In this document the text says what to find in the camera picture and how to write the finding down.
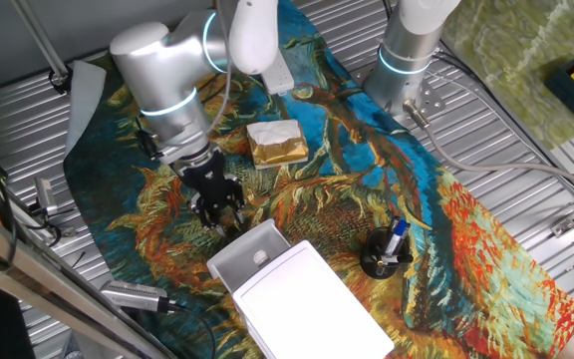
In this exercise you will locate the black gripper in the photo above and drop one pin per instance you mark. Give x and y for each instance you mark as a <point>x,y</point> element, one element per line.
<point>209,182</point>

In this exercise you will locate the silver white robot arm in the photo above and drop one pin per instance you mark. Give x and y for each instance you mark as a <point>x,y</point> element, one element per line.
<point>162,75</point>

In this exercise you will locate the white drawer knob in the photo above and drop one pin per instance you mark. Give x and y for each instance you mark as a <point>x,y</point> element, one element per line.
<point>261,258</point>

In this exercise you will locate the gold tissue pack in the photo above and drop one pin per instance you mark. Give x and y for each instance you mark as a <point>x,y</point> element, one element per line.
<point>277,149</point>

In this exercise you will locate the sunflower painting print cloth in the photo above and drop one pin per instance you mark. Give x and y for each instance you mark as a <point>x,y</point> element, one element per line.
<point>347,199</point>

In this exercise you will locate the white power strip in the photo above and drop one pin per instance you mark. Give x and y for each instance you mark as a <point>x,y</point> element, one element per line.
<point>279,80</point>

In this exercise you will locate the black round pen holder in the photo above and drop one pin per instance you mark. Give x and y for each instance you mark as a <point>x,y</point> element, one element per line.
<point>374,251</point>

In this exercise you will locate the silver marker with blue cap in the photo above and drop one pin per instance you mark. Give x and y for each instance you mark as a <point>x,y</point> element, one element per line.
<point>396,237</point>

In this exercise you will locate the black pen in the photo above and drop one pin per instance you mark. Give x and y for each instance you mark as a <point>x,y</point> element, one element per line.
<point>401,258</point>

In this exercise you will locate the grey pole with black foot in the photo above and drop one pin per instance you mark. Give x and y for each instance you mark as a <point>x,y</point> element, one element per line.
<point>38,35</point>

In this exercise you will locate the green marbled cloth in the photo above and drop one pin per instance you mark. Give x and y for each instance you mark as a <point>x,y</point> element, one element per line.
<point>506,40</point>

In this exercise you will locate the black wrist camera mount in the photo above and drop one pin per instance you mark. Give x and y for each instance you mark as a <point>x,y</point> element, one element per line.
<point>147,144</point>

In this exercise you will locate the silver depth camera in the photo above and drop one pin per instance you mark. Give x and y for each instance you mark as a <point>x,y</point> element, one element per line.
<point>132,295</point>

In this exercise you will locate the small silver camera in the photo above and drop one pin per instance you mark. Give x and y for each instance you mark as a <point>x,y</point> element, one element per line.
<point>45,194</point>

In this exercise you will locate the aluminium frame bar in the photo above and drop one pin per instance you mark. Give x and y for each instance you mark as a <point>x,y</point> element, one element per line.
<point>43,279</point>

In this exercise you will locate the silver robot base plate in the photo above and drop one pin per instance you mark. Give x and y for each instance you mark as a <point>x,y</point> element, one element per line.
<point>434,102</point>

